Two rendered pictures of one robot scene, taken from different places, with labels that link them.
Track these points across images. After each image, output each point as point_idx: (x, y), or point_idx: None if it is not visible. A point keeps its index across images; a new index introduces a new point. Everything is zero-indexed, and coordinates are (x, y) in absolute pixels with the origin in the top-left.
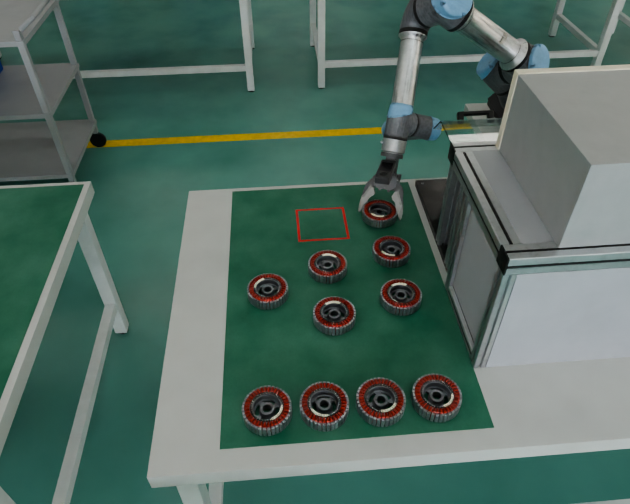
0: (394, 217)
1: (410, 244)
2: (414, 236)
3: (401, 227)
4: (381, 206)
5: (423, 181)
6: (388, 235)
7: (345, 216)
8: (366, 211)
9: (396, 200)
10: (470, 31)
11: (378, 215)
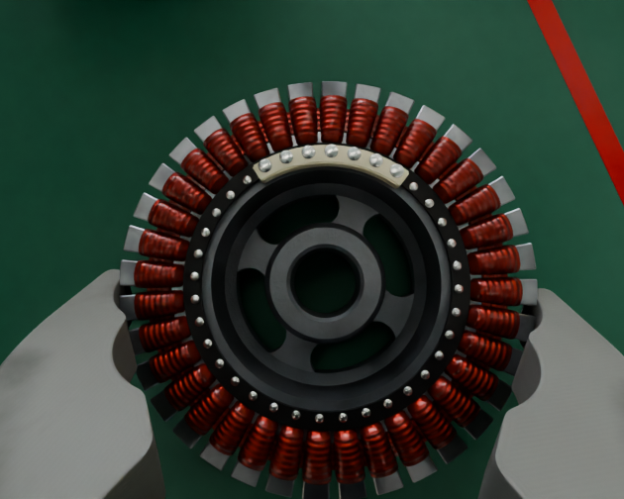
0: (140, 203)
1: (9, 22)
2: None
3: (108, 210)
4: (327, 392)
5: None
6: (199, 76)
7: None
8: (471, 195)
9: (72, 395)
10: None
11: (316, 157)
